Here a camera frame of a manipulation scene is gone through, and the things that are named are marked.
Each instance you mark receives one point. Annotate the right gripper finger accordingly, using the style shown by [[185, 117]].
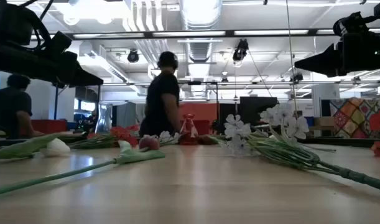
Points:
[[329, 70], [329, 57]]

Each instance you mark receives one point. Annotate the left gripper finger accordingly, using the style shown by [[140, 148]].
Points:
[[73, 70], [74, 84]]

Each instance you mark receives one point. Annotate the white artificial tulip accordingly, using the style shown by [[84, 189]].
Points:
[[56, 147]]

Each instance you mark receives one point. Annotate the large white flower bunch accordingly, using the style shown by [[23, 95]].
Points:
[[286, 152]]

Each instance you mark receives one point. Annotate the dark red artificial tulip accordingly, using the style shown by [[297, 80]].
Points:
[[206, 140], [148, 143]]

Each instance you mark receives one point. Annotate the small white flower bunch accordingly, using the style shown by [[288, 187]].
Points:
[[164, 136]]

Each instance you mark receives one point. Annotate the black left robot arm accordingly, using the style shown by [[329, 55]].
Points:
[[9, 25]]

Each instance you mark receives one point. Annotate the clear glass vase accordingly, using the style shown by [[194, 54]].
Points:
[[103, 124]]

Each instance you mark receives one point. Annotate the red glass vase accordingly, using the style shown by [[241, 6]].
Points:
[[188, 137]]

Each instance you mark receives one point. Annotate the person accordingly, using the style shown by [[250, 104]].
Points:
[[160, 99], [9, 105]]

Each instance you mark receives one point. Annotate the red storage bin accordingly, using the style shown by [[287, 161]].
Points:
[[48, 127], [203, 127]]

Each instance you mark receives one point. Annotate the brown cardboard box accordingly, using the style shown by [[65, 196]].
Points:
[[324, 122]]

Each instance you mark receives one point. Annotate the colourful patchwork quilt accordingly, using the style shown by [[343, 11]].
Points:
[[351, 118]]

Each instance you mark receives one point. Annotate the blue storage bin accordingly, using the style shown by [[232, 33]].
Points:
[[309, 121]]

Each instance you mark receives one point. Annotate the black ceiling spotlight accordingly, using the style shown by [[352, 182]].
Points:
[[133, 56]]

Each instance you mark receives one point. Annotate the black computer monitor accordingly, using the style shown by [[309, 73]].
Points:
[[255, 107]]

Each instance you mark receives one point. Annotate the black overhead light beam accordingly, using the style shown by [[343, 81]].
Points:
[[230, 33]]

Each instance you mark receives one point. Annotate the orange partition panel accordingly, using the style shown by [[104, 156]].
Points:
[[202, 110]]

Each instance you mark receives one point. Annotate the blue metal post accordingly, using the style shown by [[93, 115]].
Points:
[[56, 102]]

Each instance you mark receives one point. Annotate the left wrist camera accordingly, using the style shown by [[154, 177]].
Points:
[[60, 42]]

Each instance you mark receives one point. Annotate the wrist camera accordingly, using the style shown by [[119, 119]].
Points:
[[60, 42], [348, 25]]

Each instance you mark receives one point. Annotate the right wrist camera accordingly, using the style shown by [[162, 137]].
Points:
[[348, 25]]

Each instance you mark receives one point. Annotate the black aluminium table frame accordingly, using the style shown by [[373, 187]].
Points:
[[332, 141]]

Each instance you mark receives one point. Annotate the black overhead camera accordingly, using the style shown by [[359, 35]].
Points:
[[241, 51]]

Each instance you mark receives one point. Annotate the silver ventilation duct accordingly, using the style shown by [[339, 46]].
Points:
[[200, 49]]

